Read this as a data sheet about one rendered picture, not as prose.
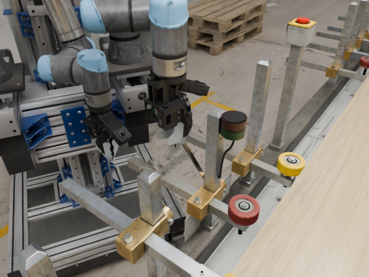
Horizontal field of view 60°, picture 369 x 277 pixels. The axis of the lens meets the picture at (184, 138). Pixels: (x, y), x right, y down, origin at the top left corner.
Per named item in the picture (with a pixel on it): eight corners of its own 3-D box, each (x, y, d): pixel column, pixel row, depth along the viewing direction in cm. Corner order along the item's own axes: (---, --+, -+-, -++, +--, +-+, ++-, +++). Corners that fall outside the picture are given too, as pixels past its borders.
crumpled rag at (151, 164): (134, 169, 101) (134, 163, 100) (149, 158, 105) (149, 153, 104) (156, 181, 97) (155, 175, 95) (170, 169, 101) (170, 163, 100)
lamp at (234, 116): (212, 184, 88) (217, 117, 76) (223, 173, 92) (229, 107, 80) (230, 193, 86) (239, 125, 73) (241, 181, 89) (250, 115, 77)
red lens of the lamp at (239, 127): (216, 126, 77) (216, 118, 76) (229, 115, 81) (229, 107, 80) (238, 134, 74) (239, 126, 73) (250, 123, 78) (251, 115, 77)
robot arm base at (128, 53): (104, 54, 132) (100, 29, 126) (140, 48, 137) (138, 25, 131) (112, 67, 121) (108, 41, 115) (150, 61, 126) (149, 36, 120)
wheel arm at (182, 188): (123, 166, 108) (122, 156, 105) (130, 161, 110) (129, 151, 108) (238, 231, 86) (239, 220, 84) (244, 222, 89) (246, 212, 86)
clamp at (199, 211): (186, 213, 92) (186, 200, 89) (212, 186, 100) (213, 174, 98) (202, 222, 89) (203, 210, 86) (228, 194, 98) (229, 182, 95)
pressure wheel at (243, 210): (219, 234, 88) (222, 206, 82) (234, 216, 94) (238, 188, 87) (245, 250, 85) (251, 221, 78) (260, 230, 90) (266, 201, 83)
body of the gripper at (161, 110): (145, 121, 77) (140, 73, 70) (172, 108, 82) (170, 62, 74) (166, 134, 72) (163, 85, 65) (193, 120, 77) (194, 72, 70)
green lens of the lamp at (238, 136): (215, 134, 79) (216, 127, 77) (228, 123, 82) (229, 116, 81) (236, 143, 76) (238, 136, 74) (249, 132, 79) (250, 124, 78)
